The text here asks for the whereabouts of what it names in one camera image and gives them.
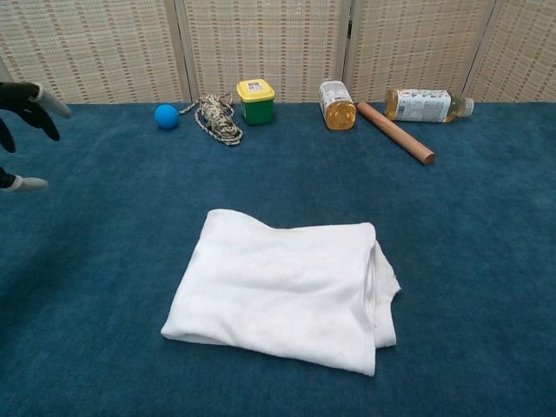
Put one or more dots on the brown wooden rod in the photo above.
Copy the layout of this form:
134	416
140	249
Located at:
393	130

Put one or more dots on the blue ball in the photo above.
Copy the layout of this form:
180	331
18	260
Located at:
167	116

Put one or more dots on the tea bottle with floral label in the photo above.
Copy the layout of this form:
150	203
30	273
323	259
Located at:
421	105

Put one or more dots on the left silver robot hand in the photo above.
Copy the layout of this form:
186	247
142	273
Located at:
26	108

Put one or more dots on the white T-shirt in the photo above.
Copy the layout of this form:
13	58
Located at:
282	295

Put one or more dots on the bamboo screen panel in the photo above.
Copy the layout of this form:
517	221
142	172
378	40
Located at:
417	43
265	48
95	52
521	48

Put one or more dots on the blue table cover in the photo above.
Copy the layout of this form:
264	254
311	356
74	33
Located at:
434	239

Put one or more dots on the green container with yellow lid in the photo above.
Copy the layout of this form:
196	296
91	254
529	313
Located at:
257	104

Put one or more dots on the tea bottle with white label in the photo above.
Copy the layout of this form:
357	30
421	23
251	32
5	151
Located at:
339	108

